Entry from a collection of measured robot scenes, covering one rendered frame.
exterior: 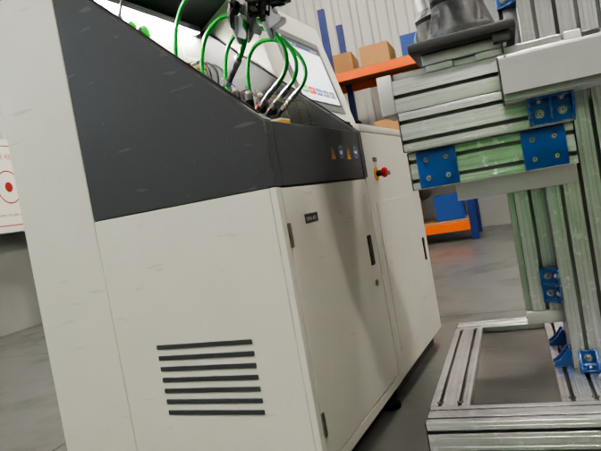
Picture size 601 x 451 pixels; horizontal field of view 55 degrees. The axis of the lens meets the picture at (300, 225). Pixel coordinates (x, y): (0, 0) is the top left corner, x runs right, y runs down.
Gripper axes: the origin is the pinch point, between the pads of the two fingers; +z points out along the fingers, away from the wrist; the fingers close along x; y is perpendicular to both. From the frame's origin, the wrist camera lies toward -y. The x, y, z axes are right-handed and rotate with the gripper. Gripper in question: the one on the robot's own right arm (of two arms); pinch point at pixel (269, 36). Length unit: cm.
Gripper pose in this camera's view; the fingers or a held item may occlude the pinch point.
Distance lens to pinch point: 176.1
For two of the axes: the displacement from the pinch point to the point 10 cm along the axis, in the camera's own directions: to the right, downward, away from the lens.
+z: 1.7, 9.8, 0.4
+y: 8.9, -1.4, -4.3
